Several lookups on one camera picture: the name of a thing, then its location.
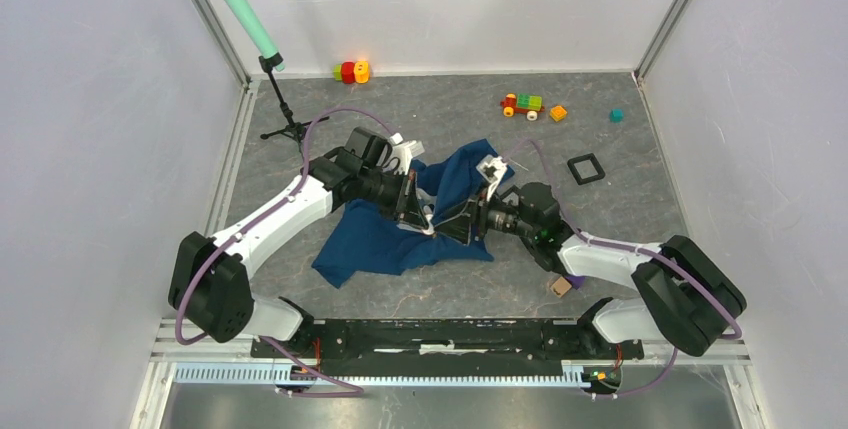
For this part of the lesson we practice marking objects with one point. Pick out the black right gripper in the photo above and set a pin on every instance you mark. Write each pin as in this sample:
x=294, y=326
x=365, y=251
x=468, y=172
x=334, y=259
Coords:
x=460, y=227

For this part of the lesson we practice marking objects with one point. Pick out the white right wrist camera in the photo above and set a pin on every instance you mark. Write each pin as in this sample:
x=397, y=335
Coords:
x=492, y=170

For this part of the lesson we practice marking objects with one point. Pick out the blue Mickey Mouse t-shirt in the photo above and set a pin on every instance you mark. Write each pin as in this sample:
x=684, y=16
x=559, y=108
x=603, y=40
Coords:
x=364, y=241

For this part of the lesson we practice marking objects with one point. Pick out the tan wooden cube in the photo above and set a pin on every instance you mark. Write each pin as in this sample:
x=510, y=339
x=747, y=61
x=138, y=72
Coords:
x=560, y=287

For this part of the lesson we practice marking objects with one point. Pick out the red green orange toy blocks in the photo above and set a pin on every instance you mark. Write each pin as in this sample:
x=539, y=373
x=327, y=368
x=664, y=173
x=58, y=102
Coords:
x=352, y=72

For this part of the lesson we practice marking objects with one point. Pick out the colourful toy block train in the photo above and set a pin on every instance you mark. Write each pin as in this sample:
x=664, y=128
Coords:
x=530, y=106

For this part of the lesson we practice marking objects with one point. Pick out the black tripod microphone stand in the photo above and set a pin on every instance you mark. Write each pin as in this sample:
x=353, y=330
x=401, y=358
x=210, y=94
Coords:
x=293, y=130

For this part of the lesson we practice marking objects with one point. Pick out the black square frame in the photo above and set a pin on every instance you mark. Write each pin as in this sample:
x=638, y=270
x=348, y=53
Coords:
x=586, y=169

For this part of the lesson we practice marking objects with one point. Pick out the purple cube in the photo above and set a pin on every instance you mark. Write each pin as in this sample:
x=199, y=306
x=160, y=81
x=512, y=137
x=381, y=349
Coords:
x=575, y=281

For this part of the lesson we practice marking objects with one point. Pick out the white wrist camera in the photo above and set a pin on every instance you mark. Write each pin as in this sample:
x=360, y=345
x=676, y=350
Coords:
x=402, y=153
x=492, y=170

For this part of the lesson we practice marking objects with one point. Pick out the teal small cube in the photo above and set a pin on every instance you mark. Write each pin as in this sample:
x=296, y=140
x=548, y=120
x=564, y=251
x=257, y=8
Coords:
x=616, y=115

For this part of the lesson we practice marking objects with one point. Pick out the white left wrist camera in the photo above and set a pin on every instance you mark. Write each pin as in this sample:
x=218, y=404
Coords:
x=402, y=153

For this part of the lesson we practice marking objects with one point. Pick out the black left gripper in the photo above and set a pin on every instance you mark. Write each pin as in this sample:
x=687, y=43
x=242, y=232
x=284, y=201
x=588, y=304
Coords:
x=409, y=209

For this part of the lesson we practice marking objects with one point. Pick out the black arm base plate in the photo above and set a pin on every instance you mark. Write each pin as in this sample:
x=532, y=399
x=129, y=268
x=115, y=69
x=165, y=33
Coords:
x=454, y=347

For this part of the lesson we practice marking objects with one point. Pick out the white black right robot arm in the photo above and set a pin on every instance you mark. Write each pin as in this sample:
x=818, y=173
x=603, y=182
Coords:
x=683, y=297

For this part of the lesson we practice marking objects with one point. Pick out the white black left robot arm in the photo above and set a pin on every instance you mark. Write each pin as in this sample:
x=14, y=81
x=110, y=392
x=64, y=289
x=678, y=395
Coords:
x=211, y=281

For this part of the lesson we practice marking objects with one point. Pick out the orange toy brick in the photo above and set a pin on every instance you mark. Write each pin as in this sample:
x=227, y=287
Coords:
x=558, y=113

